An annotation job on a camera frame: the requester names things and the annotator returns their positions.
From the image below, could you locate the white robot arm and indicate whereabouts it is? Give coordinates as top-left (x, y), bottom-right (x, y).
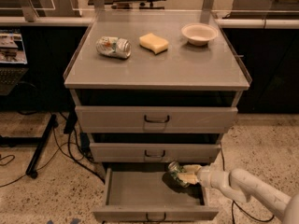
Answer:
top-left (178, 165), bottom-right (299, 224)

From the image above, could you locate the grey middle drawer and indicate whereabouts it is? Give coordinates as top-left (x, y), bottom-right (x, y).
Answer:
top-left (90, 143), bottom-right (221, 163)

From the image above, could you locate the grey top drawer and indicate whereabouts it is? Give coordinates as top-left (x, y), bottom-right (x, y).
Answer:
top-left (76, 105), bottom-right (237, 133)

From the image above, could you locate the white crushed soda can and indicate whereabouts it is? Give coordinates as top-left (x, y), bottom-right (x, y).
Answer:
top-left (95, 36), bottom-right (131, 59)

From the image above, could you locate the black stand leg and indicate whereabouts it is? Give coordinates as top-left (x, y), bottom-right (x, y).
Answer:
top-left (0, 115), bottom-right (58, 179)

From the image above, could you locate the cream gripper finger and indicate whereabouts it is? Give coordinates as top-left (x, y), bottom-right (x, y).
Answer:
top-left (183, 164), bottom-right (202, 173)
top-left (178, 173), bottom-right (199, 185)

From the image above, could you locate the grey bottom drawer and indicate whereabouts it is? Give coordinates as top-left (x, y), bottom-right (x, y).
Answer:
top-left (93, 163), bottom-right (218, 222)

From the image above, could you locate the grey drawer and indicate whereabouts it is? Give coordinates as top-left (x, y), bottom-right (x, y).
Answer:
top-left (76, 105), bottom-right (237, 133)
top-left (90, 143), bottom-right (221, 163)
top-left (93, 163), bottom-right (218, 222)

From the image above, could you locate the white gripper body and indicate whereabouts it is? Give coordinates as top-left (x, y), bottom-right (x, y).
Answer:
top-left (197, 166), bottom-right (232, 194)

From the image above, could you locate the green soda can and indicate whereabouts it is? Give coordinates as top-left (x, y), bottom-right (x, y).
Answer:
top-left (168, 161), bottom-right (190, 188)

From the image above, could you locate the laptop with screen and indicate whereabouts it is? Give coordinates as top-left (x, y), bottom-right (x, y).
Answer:
top-left (0, 29), bottom-right (28, 96)

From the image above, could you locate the black floor cables left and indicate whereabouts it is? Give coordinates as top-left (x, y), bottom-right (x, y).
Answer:
top-left (0, 109), bottom-right (106, 189)

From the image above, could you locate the grey drawer cabinet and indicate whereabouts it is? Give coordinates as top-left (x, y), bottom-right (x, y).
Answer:
top-left (63, 9), bottom-right (252, 224)

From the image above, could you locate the white paper bowl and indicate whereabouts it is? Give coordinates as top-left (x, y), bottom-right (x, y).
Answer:
top-left (181, 23), bottom-right (218, 46)

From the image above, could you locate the yellow sponge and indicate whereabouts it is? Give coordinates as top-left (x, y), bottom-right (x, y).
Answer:
top-left (139, 33), bottom-right (169, 54)

